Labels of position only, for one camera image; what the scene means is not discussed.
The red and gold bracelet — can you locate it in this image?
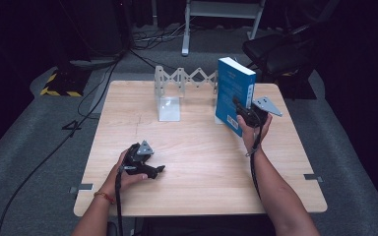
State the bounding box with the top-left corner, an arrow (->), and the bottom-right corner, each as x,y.
93,191 -> 116,206

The long black floor cable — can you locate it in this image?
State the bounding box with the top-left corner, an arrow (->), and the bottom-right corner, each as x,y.
0,58 -> 121,236

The white expandable bookend rack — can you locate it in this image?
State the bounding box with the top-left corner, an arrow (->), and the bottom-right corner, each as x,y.
154,65 -> 226,126

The black folding chair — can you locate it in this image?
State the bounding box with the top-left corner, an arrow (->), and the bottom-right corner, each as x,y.
241,23 -> 320,101

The grey metal table bracket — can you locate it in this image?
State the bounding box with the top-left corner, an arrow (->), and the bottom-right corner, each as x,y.
302,173 -> 325,184
69,183 -> 95,196

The black yellow striped base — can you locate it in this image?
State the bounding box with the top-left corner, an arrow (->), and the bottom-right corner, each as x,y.
39,67 -> 92,98

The person's left hand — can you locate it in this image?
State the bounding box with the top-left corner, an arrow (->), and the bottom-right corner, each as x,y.
102,148 -> 149,198

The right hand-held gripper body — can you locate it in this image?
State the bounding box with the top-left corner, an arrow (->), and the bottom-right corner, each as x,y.
237,95 -> 284,129

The person's right hand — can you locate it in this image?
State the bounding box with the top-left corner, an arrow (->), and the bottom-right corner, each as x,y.
236,112 -> 274,153

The left hand-held gripper black cable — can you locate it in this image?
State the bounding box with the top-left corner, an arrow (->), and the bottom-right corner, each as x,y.
114,166 -> 126,236

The bundle of floor cables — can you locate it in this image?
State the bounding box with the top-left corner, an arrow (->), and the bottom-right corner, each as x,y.
129,23 -> 193,52

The white metal stand frame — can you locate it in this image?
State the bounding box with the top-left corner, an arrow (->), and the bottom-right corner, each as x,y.
180,0 -> 268,58

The blue paperback book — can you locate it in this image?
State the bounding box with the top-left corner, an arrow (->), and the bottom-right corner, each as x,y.
214,56 -> 257,138

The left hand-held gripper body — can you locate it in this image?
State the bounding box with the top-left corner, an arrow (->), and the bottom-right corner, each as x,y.
123,140 -> 156,175

